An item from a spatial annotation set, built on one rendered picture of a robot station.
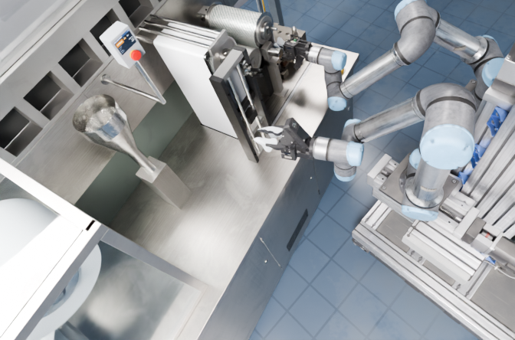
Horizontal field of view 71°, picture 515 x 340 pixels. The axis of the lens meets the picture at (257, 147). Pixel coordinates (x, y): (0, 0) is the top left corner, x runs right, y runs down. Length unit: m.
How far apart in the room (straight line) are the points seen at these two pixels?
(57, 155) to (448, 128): 1.22
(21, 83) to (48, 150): 0.25
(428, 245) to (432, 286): 0.51
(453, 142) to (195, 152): 1.13
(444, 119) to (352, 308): 1.50
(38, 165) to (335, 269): 1.66
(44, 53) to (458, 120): 1.18
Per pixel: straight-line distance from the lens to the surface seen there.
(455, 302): 2.11
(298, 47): 1.64
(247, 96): 1.35
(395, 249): 2.12
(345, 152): 1.16
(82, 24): 1.36
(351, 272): 2.30
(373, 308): 2.28
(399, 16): 1.51
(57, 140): 1.41
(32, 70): 1.30
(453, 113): 1.00
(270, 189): 1.52
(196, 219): 1.56
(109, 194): 1.66
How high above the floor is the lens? 2.25
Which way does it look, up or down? 56 degrees down
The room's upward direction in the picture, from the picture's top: 23 degrees counter-clockwise
